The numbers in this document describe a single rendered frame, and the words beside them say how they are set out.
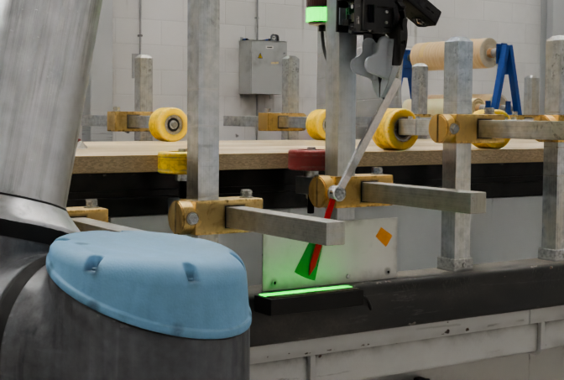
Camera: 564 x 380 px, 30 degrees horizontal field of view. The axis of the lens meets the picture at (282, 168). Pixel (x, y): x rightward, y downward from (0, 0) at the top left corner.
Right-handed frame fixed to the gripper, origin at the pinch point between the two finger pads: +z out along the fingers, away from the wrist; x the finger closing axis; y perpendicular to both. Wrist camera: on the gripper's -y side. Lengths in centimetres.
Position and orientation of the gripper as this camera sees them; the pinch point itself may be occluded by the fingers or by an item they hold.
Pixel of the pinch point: (384, 89)
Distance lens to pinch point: 164.1
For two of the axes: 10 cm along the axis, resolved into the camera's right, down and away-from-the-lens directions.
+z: -0.2, 10.0, 0.5
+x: 5.5, 0.5, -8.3
